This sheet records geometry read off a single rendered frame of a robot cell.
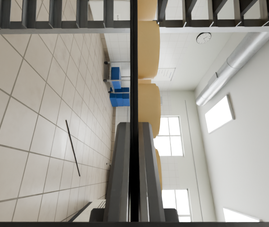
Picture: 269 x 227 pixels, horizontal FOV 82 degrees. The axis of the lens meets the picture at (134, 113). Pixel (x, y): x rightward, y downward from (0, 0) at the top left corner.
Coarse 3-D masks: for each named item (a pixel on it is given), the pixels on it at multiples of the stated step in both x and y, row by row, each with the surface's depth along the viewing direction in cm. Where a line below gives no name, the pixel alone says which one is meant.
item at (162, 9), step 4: (160, 0) 48; (164, 0) 44; (160, 4) 48; (164, 4) 45; (160, 8) 48; (164, 8) 47; (160, 12) 48; (164, 12) 48; (160, 16) 50; (160, 20) 52
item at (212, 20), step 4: (208, 0) 54; (212, 0) 51; (208, 4) 54; (212, 4) 51; (208, 8) 54; (212, 8) 51; (208, 12) 54; (212, 12) 51; (208, 16) 54; (212, 16) 51; (216, 16) 53; (212, 20) 51; (216, 20) 53; (212, 24) 53; (216, 24) 53
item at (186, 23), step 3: (183, 0) 53; (183, 3) 53; (183, 6) 53; (183, 9) 53; (183, 12) 53; (183, 15) 53; (183, 18) 53; (186, 18) 53; (189, 18) 53; (183, 21) 53; (186, 21) 51; (189, 21) 53; (183, 24) 53; (186, 24) 53; (189, 24) 53
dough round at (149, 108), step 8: (144, 88) 12; (152, 88) 12; (144, 96) 12; (152, 96) 12; (144, 104) 12; (152, 104) 12; (160, 104) 12; (144, 112) 12; (152, 112) 12; (160, 112) 12; (144, 120) 12; (152, 120) 12; (160, 120) 12; (152, 128) 12
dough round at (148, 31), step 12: (144, 24) 12; (156, 24) 12; (144, 36) 12; (156, 36) 12; (144, 48) 12; (156, 48) 12; (144, 60) 12; (156, 60) 12; (144, 72) 13; (156, 72) 14
